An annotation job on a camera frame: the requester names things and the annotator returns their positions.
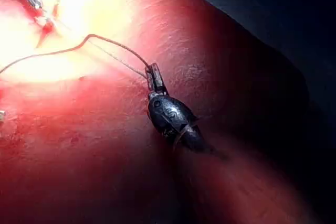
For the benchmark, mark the black thread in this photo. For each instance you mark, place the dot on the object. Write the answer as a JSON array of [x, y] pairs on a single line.
[[115, 41]]

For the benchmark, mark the left arm needle driver jaw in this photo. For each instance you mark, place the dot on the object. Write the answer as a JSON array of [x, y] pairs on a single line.
[[150, 83], [158, 79]]

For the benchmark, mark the left arm needle driver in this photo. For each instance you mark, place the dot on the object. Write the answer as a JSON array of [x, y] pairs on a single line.
[[170, 113]]

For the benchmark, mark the tissue pad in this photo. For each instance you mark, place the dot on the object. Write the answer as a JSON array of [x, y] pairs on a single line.
[[110, 134]]

